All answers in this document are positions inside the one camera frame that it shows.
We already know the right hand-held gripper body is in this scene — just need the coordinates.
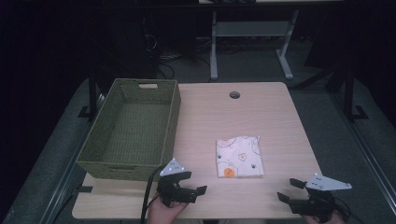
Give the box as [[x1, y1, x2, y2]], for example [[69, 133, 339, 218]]
[[289, 173, 353, 224]]

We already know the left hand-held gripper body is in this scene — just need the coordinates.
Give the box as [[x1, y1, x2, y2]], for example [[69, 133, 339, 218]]
[[156, 157, 199, 208]]

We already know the white patterned cloth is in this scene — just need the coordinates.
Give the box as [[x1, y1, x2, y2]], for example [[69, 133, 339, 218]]
[[215, 134, 265, 179]]

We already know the green woven basket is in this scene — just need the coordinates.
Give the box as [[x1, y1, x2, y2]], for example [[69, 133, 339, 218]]
[[76, 77, 182, 183]]

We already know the person's right hand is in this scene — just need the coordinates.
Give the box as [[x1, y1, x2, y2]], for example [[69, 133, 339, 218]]
[[303, 210, 347, 224]]

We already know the person's left hand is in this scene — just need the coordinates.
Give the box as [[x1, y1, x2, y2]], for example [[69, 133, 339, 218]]
[[146, 195, 189, 224]]

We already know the black metal stand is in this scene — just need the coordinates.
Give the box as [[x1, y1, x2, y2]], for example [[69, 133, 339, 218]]
[[341, 66, 370, 123], [77, 69, 105, 121]]

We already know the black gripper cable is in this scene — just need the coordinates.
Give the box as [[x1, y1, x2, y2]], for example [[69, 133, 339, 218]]
[[333, 197, 359, 224], [140, 165, 164, 224]]

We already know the metal floor rail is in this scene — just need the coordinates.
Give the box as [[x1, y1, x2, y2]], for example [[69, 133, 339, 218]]
[[329, 91, 396, 208], [38, 92, 106, 224]]

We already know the tangle of floor cables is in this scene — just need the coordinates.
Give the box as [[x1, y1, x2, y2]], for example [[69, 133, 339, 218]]
[[141, 17, 216, 80]]

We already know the white metal desk frame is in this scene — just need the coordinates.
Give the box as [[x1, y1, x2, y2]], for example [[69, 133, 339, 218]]
[[209, 8, 300, 82]]

